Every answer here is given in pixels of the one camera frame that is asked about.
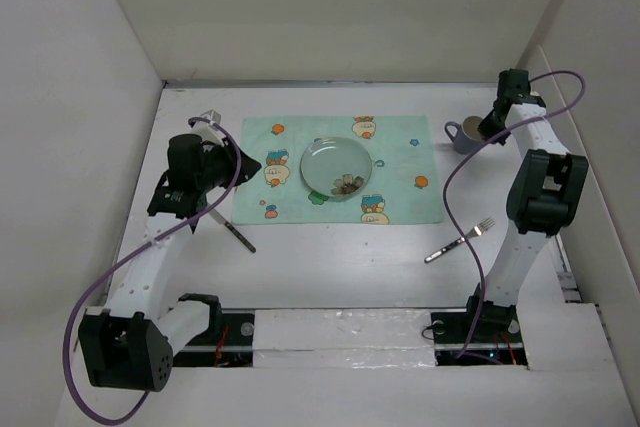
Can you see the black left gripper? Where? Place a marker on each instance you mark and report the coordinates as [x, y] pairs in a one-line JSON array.
[[227, 153]]

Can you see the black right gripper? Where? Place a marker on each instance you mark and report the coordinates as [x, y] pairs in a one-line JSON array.
[[486, 128]]

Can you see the black handled table knife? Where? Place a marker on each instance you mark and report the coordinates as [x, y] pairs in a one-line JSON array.
[[233, 230]]

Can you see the lilac ceramic mug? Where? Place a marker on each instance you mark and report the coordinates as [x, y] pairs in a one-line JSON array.
[[465, 136]]

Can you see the pale green floral plate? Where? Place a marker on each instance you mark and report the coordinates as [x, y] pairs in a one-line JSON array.
[[336, 167]]

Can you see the silver metal fork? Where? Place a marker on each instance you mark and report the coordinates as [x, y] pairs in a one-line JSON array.
[[477, 231]]

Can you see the green cartoon print cloth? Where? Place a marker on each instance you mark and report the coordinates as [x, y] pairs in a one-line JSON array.
[[403, 189]]

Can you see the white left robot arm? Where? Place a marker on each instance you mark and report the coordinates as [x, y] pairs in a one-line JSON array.
[[131, 342]]

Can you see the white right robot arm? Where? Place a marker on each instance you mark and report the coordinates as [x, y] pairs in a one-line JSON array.
[[543, 198]]

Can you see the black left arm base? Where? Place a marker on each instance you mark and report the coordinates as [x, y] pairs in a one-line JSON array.
[[230, 345]]

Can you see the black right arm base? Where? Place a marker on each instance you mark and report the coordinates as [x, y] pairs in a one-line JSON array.
[[494, 339]]

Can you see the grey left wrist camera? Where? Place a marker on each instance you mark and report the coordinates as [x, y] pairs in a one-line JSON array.
[[203, 125]]

